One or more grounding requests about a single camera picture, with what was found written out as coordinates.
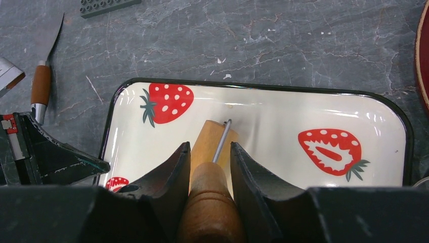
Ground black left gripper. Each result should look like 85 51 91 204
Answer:
1 112 110 186

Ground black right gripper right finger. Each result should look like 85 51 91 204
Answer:
230 142 428 242

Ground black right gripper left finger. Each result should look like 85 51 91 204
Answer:
1 142 191 242

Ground wooden dough roller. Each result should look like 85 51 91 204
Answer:
176 119 246 242

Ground strawberry print enamel tray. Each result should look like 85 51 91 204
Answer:
94 78 414 191

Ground grey lego baseplate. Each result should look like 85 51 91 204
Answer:
79 0 142 19

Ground red round plate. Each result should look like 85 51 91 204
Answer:
414 1 428 115

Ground metal scraper wooden handle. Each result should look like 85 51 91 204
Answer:
30 12 64 125

